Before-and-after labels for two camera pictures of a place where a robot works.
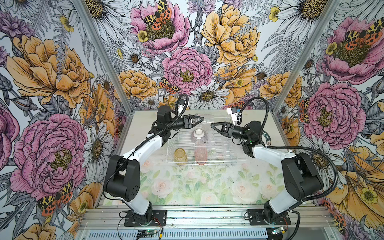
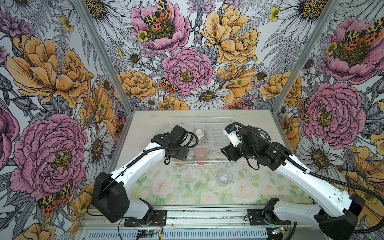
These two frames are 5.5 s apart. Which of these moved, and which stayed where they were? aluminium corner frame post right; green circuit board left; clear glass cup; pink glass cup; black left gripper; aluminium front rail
Moved: black left gripper; clear glass cup
Stayed: aluminium corner frame post right; green circuit board left; pink glass cup; aluminium front rail
